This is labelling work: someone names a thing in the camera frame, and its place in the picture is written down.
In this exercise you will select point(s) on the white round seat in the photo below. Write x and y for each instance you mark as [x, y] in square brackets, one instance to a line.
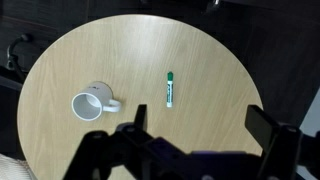
[11, 168]

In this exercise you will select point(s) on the green capped whiteboard marker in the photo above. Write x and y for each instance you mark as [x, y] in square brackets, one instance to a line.
[170, 93]

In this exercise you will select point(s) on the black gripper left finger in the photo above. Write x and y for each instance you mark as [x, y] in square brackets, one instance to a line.
[140, 146]

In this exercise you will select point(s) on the white ceramic mug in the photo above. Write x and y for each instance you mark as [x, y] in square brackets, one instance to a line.
[96, 93]

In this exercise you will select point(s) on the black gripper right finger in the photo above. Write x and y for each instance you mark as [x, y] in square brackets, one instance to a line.
[276, 146]

